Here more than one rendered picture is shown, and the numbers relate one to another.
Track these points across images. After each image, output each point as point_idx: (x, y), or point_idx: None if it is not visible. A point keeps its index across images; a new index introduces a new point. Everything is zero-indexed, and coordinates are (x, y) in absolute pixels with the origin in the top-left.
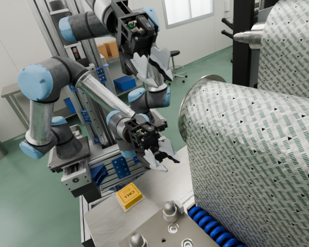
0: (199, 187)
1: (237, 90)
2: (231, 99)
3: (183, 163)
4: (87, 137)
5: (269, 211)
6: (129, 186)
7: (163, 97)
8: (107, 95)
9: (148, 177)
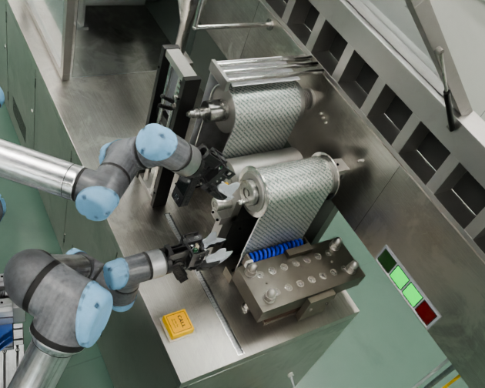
0: (255, 239)
1: (281, 173)
2: (285, 179)
3: None
4: None
5: (300, 214)
6: (168, 319)
7: None
8: (70, 261)
9: (154, 299)
